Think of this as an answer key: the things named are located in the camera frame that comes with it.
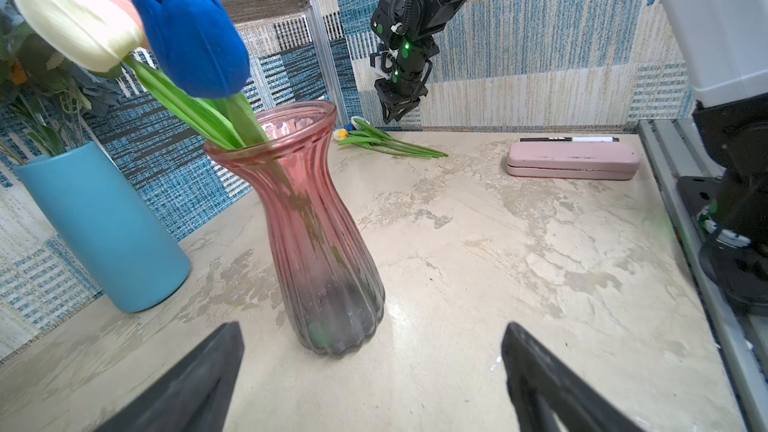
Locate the blue tulip stem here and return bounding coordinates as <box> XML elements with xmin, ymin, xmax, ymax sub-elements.
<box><xmin>125</xmin><ymin>0</ymin><xmax>268</xmax><ymax>151</ymax></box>

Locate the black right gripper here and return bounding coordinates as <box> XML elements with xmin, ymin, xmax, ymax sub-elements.
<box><xmin>374</xmin><ymin>71</ymin><xmax>428</xmax><ymax>124</ymax></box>

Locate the light blue cylindrical vase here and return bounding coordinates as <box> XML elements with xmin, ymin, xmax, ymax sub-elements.
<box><xmin>15</xmin><ymin>142</ymin><xmax>191</xmax><ymax>313</ymax></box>

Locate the pink pencil case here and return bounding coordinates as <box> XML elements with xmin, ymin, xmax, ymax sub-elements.
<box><xmin>506</xmin><ymin>140</ymin><xmax>640</xmax><ymax>181</ymax></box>

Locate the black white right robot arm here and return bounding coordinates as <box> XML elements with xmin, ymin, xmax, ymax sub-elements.
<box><xmin>370</xmin><ymin>0</ymin><xmax>767</xmax><ymax>315</ymax></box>

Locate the pale blue rose bouquet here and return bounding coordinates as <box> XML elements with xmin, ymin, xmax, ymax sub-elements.
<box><xmin>1</xmin><ymin>0</ymin><xmax>123</xmax><ymax>157</ymax></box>

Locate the black white marker pen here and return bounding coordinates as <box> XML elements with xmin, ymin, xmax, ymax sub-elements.
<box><xmin>519</xmin><ymin>136</ymin><xmax>620</xmax><ymax>143</ymax></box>

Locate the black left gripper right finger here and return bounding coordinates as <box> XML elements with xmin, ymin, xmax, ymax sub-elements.
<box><xmin>501</xmin><ymin>322</ymin><xmax>640</xmax><ymax>432</ymax></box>

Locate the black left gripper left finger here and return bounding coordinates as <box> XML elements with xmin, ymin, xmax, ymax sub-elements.
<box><xmin>97</xmin><ymin>322</ymin><xmax>244</xmax><ymax>431</ymax></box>

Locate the colourful tulip bunch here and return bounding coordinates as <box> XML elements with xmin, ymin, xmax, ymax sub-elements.
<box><xmin>332</xmin><ymin>116</ymin><xmax>448</xmax><ymax>159</ymax></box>

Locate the red ribbed glass vase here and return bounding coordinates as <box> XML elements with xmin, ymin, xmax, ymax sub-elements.
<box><xmin>204</xmin><ymin>100</ymin><xmax>386</xmax><ymax>356</ymax></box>

